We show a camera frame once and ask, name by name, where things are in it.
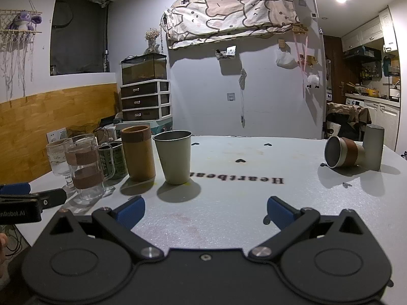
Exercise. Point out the white wall switch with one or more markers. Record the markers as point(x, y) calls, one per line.
point(230, 97)

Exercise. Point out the glass mug with brown bands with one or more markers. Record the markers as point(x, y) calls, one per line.
point(86, 171)

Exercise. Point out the printed blanket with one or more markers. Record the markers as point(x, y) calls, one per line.
point(229, 16)

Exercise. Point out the white hanging bag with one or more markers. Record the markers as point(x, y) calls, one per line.
point(286, 59)

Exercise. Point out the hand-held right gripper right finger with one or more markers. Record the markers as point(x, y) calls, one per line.
point(281, 212)

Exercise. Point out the macrame wall hanger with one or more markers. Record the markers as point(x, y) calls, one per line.
point(17, 50)

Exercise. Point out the grey cylindrical cup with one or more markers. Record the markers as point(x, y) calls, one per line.
point(373, 147)

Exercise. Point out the white hanging plush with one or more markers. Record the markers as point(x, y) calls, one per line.
point(313, 81)

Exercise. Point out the cream metal cup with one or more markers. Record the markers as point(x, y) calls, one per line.
point(174, 159)

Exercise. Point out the green metal mug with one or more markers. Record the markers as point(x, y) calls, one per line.
point(117, 162)

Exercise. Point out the steel cup with brown sleeve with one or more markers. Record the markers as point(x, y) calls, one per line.
point(345, 153)

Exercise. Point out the brown wooden door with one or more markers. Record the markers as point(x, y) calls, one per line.
point(333, 70)

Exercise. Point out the teal box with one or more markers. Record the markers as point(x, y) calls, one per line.
point(160, 127)

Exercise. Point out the person's left hand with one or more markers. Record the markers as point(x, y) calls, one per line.
point(2, 270)

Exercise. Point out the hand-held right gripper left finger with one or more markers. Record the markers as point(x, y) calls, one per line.
point(130, 212)

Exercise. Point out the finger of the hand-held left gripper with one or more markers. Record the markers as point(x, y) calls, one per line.
point(14, 188)
point(54, 198)

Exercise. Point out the white plastic drawer unit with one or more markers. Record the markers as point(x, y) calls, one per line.
point(144, 100)

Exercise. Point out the white kitchen wall cabinets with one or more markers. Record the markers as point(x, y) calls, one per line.
point(368, 31)

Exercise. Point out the white washing machine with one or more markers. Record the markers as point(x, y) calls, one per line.
point(354, 102)

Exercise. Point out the dried flower vase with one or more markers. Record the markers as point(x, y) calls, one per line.
point(152, 41)

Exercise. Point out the ribbed glass goblet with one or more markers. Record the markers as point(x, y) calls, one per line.
point(57, 162)

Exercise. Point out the brown bamboo cup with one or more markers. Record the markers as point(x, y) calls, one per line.
point(137, 154)

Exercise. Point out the yellow pot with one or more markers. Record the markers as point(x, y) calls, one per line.
point(372, 92)

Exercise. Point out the chair with brown clothing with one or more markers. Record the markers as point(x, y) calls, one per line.
point(346, 119)

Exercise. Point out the purple plush toy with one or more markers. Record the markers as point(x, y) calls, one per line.
point(23, 20)

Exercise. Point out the dark covered window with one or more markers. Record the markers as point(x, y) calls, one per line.
point(79, 35)

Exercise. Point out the white wall socket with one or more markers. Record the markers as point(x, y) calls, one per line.
point(57, 135)

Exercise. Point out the glass fish tank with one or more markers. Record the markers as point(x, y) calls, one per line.
point(143, 68)

